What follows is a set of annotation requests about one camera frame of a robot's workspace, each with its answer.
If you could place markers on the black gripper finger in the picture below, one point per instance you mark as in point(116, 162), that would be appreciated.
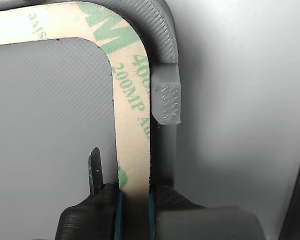
point(202, 225)
point(90, 220)

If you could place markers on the tan adhesive-backed rectangular frame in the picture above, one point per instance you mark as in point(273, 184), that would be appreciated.
point(131, 150)

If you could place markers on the grey plastic tray with clips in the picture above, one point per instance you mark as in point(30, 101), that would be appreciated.
point(52, 112)

